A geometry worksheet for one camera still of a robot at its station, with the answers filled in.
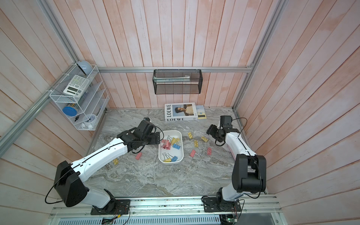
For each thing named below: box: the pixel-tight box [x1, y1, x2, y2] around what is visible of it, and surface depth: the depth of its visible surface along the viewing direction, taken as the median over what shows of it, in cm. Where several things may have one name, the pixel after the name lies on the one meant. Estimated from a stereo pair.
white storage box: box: [158, 129, 185, 165], surface depth 95 cm
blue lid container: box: [62, 106, 78, 117], surface depth 78 cm
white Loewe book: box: [164, 102, 199, 122], surface depth 116 cm
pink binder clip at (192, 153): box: [189, 149, 196, 158], surface depth 95 cm
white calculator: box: [62, 74, 90, 98], surface depth 77 cm
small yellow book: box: [195, 105, 207, 120], surface depth 117 cm
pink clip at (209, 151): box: [207, 146, 213, 156], surface depth 96 cm
